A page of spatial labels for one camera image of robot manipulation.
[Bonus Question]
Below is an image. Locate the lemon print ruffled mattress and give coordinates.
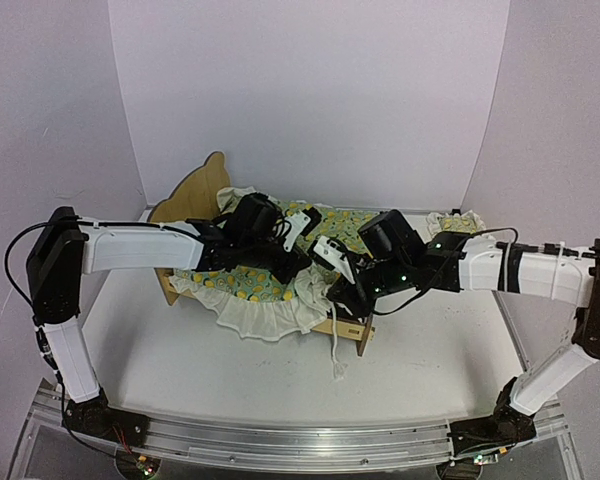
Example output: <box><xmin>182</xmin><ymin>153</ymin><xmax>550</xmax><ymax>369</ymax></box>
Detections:
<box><xmin>169</xmin><ymin>185</ymin><xmax>381</xmax><ymax>379</ymax></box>

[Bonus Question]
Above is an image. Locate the wooden pet bed frame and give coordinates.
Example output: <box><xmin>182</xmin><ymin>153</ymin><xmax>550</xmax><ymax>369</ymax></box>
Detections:
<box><xmin>148</xmin><ymin>151</ymin><xmax>375</xmax><ymax>351</ymax></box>

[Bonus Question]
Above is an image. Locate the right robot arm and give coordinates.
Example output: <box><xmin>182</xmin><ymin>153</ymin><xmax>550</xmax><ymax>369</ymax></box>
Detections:
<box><xmin>310</xmin><ymin>210</ymin><xmax>600</xmax><ymax>416</ymax></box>

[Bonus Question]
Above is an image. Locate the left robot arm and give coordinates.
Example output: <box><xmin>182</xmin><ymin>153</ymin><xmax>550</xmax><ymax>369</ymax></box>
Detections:
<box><xmin>11</xmin><ymin>193</ymin><xmax>321</xmax><ymax>404</ymax></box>

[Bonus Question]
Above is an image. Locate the small lemon print pillow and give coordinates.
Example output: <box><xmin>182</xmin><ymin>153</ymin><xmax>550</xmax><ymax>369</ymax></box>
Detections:
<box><xmin>426</xmin><ymin>210</ymin><xmax>486</xmax><ymax>236</ymax></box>

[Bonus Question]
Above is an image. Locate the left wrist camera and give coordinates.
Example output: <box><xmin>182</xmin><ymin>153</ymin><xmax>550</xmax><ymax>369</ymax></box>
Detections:
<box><xmin>281</xmin><ymin>207</ymin><xmax>322</xmax><ymax>252</ymax></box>

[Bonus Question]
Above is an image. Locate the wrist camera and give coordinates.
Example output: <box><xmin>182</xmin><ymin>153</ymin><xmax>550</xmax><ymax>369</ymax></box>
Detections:
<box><xmin>309</xmin><ymin>235</ymin><xmax>354</xmax><ymax>284</ymax></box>
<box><xmin>281</xmin><ymin>207</ymin><xmax>322</xmax><ymax>252</ymax></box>

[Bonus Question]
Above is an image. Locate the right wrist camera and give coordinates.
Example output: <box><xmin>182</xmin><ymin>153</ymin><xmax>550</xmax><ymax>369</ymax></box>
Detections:
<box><xmin>309</xmin><ymin>235</ymin><xmax>354</xmax><ymax>284</ymax></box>

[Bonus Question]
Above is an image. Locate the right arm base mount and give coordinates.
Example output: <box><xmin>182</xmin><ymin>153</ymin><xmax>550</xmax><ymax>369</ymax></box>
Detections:
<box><xmin>447</xmin><ymin>377</ymin><xmax>536</xmax><ymax>458</ymax></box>

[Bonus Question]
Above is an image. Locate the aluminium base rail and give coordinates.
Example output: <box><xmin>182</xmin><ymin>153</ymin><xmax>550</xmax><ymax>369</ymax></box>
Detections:
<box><xmin>8</xmin><ymin>384</ymin><xmax>582</xmax><ymax>479</ymax></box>

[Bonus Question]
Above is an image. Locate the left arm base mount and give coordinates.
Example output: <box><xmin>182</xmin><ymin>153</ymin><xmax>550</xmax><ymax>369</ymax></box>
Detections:
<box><xmin>62</xmin><ymin>388</ymin><xmax>150</xmax><ymax>449</ymax></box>

